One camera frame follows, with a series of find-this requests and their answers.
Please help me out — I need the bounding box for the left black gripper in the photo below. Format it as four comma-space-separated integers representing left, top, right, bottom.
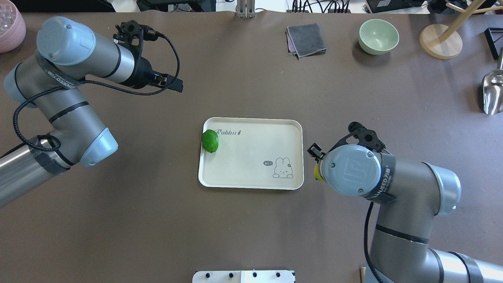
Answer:
112, 21, 184, 93

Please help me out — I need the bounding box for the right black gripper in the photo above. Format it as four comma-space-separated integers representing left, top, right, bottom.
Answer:
307, 121, 391, 159

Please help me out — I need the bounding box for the yellow lemon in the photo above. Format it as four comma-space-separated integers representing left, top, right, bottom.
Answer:
313, 164, 325, 182

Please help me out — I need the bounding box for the green lime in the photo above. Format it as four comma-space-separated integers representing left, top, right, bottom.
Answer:
201, 129, 219, 153

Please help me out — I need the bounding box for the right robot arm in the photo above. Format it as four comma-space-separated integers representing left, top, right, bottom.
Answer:
307, 121, 502, 283

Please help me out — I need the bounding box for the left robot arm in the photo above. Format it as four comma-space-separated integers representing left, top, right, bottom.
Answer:
0, 16, 183, 207

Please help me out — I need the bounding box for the beige rabbit tray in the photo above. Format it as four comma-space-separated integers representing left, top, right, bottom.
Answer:
198, 118, 304, 190

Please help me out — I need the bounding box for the pink folded cloth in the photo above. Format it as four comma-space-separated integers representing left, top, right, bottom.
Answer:
285, 32, 297, 56

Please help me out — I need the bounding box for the grey folded cloth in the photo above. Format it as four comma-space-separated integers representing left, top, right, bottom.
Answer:
286, 23, 327, 59

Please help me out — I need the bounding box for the bamboo cutting board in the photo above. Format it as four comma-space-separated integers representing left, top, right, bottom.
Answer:
359, 267, 366, 283

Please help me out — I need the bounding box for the light green bowl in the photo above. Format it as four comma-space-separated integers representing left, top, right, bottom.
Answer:
358, 18, 400, 55

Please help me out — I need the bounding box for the pink bowl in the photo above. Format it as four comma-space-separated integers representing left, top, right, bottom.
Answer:
0, 0, 26, 53

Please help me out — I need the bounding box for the wooden mug tree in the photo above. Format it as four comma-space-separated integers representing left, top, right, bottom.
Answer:
419, 0, 503, 60

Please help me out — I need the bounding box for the silver metal scoop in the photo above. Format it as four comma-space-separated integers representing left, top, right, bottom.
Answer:
483, 48, 503, 115

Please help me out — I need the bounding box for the wine glass rack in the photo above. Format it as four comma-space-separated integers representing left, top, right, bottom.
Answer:
484, 27, 503, 60

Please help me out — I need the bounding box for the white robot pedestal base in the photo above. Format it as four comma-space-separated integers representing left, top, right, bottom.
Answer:
192, 269, 296, 283

